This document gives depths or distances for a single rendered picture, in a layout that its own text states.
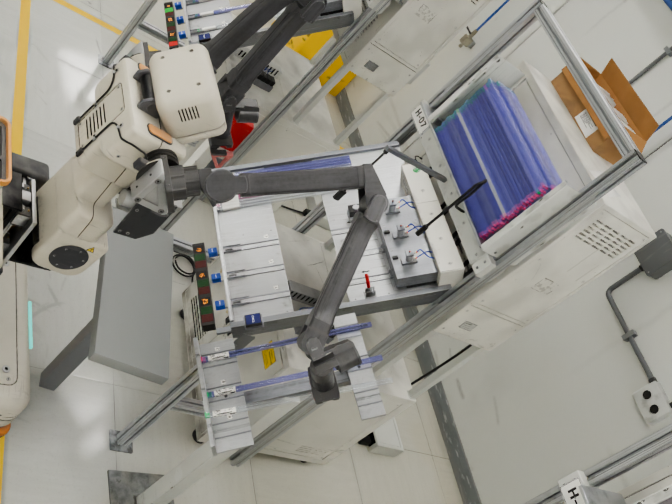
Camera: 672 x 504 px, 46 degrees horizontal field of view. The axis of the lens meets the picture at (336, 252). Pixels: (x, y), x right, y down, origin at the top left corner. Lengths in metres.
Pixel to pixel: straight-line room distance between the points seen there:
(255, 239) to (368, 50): 1.29
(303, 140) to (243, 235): 1.30
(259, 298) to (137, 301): 0.38
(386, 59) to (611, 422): 1.92
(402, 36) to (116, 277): 1.80
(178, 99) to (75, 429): 1.40
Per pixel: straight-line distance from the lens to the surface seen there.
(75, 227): 2.20
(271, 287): 2.58
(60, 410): 2.95
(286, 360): 2.76
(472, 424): 4.27
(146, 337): 2.45
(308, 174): 1.96
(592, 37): 4.68
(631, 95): 2.99
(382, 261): 2.64
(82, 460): 2.90
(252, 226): 2.75
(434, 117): 2.80
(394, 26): 3.64
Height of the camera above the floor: 2.29
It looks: 30 degrees down
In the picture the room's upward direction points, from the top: 49 degrees clockwise
